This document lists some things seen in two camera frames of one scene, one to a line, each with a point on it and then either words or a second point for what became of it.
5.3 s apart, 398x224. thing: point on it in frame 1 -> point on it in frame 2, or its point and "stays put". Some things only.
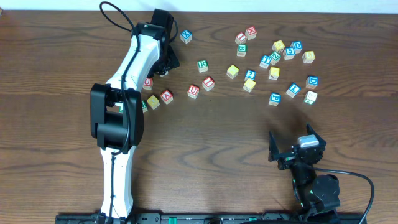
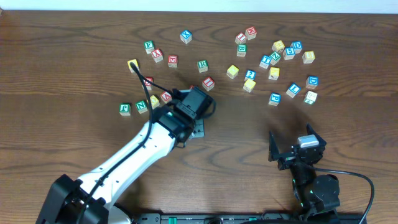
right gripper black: (294, 154) stays put
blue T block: (265, 61) stays put
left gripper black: (171, 61) -> (198, 130)
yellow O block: (153, 102) stays put
